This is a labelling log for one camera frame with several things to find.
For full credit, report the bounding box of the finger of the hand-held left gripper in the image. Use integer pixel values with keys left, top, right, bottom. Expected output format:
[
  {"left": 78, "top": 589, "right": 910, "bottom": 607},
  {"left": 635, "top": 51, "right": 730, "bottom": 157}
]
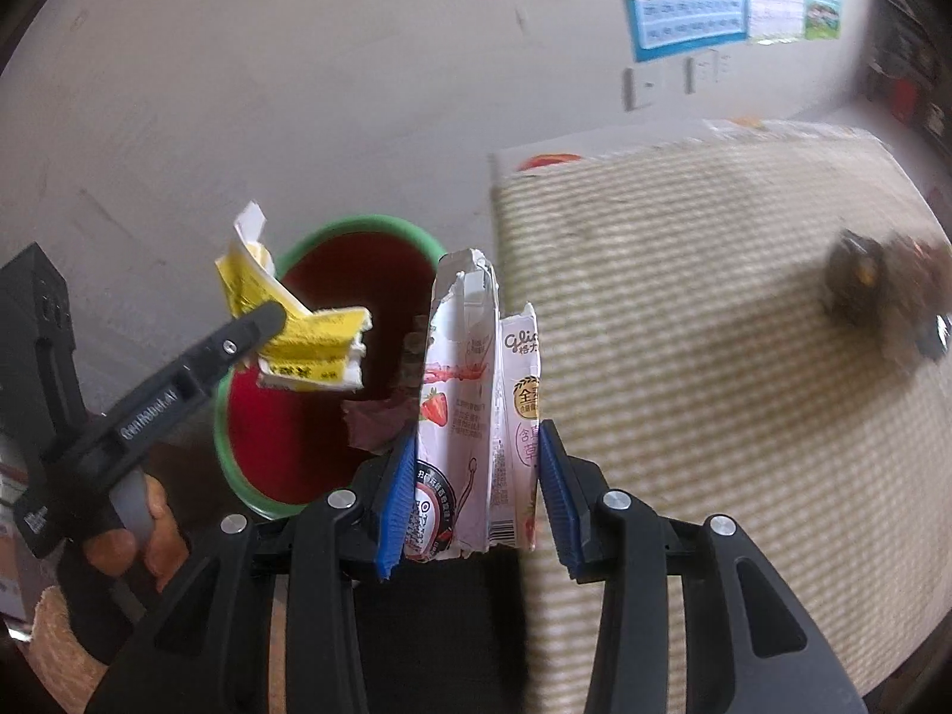
[{"left": 96, "top": 302, "right": 289, "bottom": 425}]

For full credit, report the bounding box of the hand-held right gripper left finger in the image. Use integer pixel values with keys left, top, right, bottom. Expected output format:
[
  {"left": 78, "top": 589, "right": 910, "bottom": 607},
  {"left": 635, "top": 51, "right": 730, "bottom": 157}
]
[{"left": 89, "top": 433, "right": 419, "bottom": 714}]

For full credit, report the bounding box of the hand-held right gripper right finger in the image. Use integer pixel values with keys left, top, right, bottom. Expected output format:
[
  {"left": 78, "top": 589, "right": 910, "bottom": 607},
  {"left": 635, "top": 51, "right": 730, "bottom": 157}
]
[{"left": 539, "top": 420, "right": 868, "bottom": 714}]

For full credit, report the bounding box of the pink foil wrapper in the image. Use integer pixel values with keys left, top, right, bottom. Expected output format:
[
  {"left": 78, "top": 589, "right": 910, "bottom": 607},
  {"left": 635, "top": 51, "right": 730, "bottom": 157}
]
[{"left": 344, "top": 396, "right": 415, "bottom": 456}]

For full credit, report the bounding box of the yellow carton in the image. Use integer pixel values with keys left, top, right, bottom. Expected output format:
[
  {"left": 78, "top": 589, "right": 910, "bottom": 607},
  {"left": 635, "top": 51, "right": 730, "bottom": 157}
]
[{"left": 214, "top": 199, "right": 374, "bottom": 393}]

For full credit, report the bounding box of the red bin with green rim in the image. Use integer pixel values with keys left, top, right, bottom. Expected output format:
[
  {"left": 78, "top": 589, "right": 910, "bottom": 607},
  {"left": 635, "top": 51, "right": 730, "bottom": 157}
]
[{"left": 214, "top": 215, "right": 449, "bottom": 522}]

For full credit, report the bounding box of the pink strawberry milk carton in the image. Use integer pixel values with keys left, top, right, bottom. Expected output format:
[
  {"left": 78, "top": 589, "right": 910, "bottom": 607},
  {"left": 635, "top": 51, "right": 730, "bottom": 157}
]
[{"left": 403, "top": 248, "right": 546, "bottom": 563}]

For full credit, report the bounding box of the person's left hand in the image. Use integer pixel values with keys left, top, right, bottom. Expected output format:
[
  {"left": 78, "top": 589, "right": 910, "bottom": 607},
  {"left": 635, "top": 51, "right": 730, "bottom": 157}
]
[{"left": 85, "top": 477, "right": 189, "bottom": 593}]

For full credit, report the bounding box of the beige striped mat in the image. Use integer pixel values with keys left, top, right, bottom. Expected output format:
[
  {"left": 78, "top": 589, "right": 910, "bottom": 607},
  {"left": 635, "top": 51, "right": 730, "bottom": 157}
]
[{"left": 491, "top": 130, "right": 952, "bottom": 714}]

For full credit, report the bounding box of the woven straw mat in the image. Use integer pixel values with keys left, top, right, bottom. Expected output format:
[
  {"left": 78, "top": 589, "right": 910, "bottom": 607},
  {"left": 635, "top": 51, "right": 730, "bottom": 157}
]
[{"left": 28, "top": 586, "right": 114, "bottom": 694}]

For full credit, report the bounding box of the dark crumpled wrapper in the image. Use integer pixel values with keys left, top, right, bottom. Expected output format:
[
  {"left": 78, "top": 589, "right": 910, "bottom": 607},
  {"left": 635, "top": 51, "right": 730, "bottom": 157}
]
[{"left": 820, "top": 229, "right": 888, "bottom": 330}]

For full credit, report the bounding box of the cardboard sheet with orange print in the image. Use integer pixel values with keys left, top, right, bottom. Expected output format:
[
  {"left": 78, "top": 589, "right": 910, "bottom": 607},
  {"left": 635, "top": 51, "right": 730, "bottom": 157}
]
[{"left": 489, "top": 117, "right": 880, "bottom": 181}]

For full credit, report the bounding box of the brown crumpled wrapper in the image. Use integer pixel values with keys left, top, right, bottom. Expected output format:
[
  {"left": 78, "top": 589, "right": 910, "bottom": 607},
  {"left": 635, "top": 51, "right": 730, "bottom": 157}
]
[{"left": 885, "top": 233, "right": 952, "bottom": 362}]

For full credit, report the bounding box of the dark storage shelf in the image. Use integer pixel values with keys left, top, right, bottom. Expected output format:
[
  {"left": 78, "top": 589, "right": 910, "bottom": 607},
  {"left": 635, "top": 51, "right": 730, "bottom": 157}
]
[{"left": 861, "top": 0, "right": 952, "bottom": 136}]

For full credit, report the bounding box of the blue chart wall poster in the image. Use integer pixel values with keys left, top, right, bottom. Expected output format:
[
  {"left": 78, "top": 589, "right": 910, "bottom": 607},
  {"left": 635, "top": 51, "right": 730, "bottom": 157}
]
[{"left": 612, "top": 0, "right": 749, "bottom": 65}]

